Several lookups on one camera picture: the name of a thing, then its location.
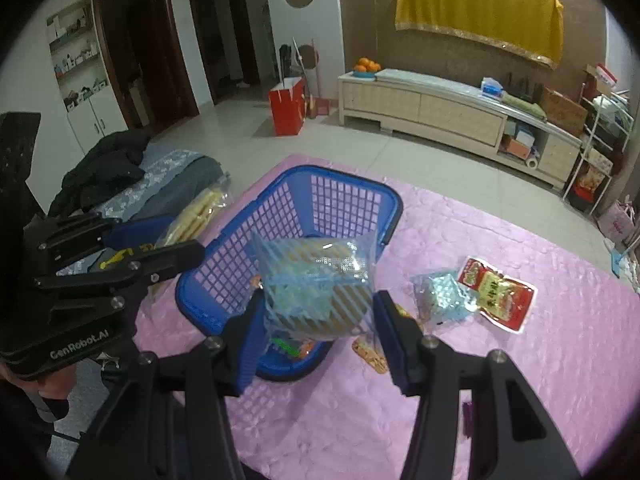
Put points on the blue striped wafer packet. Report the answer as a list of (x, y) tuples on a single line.
[(315, 290)]

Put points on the blue plastic basket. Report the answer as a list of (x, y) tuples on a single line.
[(340, 200)]

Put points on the black jacket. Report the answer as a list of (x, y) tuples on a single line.
[(105, 170)]

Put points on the pink tablecloth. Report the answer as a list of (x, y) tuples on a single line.
[(500, 385)]

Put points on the red paper bag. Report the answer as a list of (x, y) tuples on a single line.
[(287, 107)]

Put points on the white paper roll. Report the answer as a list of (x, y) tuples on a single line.
[(532, 162)]

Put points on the green folded cloth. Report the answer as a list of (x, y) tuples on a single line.
[(522, 106)]

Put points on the orange red snack packet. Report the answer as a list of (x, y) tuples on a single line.
[(305, 349)]

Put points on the person's left hand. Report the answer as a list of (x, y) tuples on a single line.
[(50, 385)]

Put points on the broom with dustpan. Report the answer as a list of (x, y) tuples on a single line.
[(312, 90)]

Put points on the pile of oranges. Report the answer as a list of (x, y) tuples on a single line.
[(367, 65)]

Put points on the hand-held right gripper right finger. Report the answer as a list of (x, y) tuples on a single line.
[(395, 340)]

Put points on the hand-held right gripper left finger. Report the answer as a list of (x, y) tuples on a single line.
[(250, 350)]

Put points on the beige TV cabinet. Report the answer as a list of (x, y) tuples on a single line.
[(440, 105)]

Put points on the green label cracker packet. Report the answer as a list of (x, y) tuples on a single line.
[(195, 215)]

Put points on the yellow cloth cover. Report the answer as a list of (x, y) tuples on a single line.
[(475, 0)]

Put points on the orange yellow snack packet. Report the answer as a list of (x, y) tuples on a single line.
[(370, 357)]

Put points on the dark wooden door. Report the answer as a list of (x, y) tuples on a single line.
[(150, 50), (220, 35)]

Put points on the pink bag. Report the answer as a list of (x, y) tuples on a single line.
[(617, 222)]

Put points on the red white box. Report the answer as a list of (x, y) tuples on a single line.
[(602, 80)]

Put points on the black router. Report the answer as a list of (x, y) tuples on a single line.
[(521, 89)]

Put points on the blue bowl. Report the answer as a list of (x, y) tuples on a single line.
[(364, 74)]

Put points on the white shelf rack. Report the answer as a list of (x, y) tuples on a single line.
[(597, 160)]

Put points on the blue tissue box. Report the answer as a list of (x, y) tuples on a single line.
[(491, 88)]

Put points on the white wall cabinet with shelves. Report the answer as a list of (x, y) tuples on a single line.
[(85, 90)]

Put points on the brown cardboard box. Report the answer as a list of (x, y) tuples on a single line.
[(562, 110)]

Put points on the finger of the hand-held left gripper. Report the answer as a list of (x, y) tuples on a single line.
[(150, 266), (135, 232)]

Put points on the light blue patterned snack packet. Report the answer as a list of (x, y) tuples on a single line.
[(442, 297)]

